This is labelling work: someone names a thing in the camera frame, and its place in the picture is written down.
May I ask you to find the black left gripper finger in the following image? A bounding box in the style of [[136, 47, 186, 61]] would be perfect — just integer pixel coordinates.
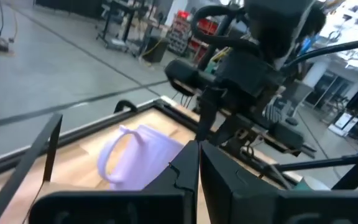
[[199, 141, 358, 224], [195, 86, 226, 142], [29, 139, 200, 224]]

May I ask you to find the pink handled mug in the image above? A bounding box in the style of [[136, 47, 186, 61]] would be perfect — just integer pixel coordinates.
[[96, 124, 185, 191]]

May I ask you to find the teal mug with white handle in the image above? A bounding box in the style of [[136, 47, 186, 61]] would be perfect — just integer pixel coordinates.
[[296, 175, 331, 191]]

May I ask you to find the red parts bin rack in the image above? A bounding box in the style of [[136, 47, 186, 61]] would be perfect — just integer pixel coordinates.
[[168, 9, 220, 63]]

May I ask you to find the black floor bin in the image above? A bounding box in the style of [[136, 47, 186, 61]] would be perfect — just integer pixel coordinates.
[[143, 35, 170, 63]]

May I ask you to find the white floor sign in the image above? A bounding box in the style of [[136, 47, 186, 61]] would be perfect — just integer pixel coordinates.
[[328, 111, 358, 137]]

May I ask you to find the black rolling workbench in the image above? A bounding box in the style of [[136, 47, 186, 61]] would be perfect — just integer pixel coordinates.
[[96, 0, 136, 52]]

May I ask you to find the black curved clamp handle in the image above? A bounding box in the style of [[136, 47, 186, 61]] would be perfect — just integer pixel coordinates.
[[113, 99, 139, 114]]

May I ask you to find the black cable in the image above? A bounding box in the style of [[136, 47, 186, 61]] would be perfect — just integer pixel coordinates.
[[283, 35, 358, 69]]

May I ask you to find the black metal shelf frame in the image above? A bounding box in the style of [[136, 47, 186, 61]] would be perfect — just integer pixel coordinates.
[[0, 113, 358, 224]]

